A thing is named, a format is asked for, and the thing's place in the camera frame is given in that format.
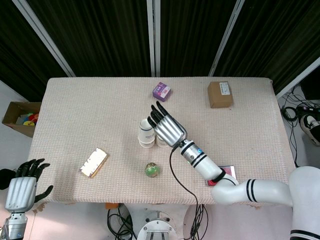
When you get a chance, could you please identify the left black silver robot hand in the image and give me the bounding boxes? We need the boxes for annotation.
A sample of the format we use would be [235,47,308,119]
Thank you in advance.
[4,158,54,214]

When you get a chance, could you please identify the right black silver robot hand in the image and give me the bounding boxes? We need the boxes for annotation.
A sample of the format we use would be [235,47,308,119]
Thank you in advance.
[147,100,188,148]

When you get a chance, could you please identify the white paper cup blue print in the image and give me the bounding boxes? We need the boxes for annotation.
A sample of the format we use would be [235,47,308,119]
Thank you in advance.
[137,117,157,145]

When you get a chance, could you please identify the grey round robot base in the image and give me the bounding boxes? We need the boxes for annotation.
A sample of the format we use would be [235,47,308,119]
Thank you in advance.
[136,209,177,240]

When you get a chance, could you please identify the black rounded object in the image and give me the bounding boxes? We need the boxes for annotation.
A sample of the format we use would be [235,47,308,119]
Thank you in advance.
[0,168,17,191]

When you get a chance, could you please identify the small purple box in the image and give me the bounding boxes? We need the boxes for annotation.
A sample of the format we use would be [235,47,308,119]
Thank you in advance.
[152,81,172,103]

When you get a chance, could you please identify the green round toy ball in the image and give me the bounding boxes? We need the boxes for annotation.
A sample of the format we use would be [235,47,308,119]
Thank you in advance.
[145,162,161,178]

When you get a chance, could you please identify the brown cardboard box white label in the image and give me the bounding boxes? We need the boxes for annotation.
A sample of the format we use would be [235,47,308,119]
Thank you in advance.
[207,81,234,109]

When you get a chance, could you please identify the beige woven tablecloth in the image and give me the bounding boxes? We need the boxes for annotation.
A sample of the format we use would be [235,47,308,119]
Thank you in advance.
[26,76,296,207]

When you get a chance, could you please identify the red pink card box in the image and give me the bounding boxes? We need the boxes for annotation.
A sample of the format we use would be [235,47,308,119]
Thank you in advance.
[205,165,237,187]

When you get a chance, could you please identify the colourful toy pieces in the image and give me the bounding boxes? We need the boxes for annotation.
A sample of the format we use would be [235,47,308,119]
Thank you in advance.
[15,112,40,127]

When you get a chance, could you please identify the open cardboard box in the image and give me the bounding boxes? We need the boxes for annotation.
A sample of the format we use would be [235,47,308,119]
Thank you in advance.
[1,101,42,138]

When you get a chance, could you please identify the white yellow sponge block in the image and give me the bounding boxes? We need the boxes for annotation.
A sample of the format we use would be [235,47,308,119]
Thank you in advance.
[79,147,109,179]

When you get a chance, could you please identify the black white sneaker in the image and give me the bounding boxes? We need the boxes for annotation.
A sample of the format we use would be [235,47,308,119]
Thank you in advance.
[299,113,320,147]

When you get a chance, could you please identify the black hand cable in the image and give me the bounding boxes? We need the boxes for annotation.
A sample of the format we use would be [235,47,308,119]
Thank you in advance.
[169,146,201,238]

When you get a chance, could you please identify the white partition frame post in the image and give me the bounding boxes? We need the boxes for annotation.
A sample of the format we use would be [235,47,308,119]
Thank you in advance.
[208,0,248,77]
[146,0,162,78]
[11,0,76,78]
[274,56,320,99]

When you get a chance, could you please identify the black cables under table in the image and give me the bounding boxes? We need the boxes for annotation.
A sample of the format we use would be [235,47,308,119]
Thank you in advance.
[106,203,138,240]

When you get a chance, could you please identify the black floor cable bundle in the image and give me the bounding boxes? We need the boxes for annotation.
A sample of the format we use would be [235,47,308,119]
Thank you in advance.
[280,83,320,168]

